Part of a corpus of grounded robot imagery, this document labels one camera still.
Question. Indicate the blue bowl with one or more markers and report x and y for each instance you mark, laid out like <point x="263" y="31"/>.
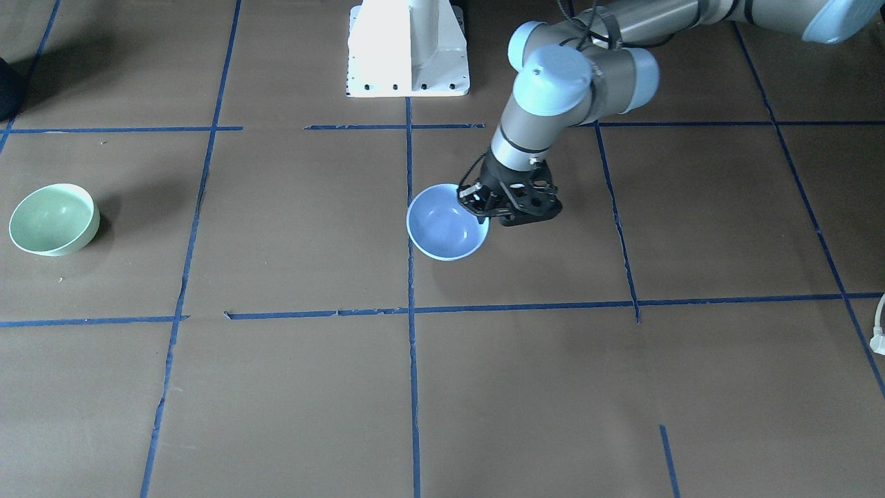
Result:
<point x="441" y="227"/>

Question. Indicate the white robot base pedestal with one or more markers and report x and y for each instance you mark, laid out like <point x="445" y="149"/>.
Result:
<point x="407" y="49"/>

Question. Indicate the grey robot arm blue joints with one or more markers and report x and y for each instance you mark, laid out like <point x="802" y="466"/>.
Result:
<point x="598" y="63"/>

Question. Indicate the green bowl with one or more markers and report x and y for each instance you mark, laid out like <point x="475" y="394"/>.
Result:
<point x="54" y="221"/>

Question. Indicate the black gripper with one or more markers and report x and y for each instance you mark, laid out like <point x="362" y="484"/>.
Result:
<point x="495" y="178"/>

